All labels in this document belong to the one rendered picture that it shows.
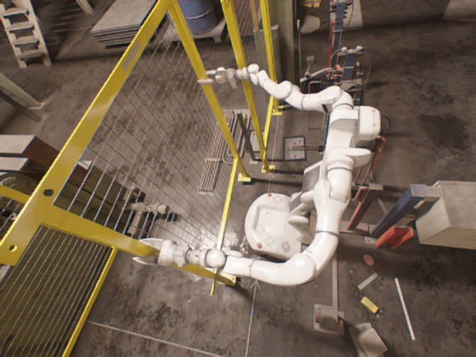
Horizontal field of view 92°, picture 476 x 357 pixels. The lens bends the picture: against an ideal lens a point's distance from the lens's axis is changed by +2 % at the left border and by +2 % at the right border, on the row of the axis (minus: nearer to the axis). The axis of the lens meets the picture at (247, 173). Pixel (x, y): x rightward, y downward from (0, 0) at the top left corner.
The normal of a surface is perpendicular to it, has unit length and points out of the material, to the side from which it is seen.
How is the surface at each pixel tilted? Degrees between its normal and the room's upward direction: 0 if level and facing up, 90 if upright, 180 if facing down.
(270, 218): 0
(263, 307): 0
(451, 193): 0
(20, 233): 90
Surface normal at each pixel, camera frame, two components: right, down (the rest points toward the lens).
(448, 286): -0.20, -0.50
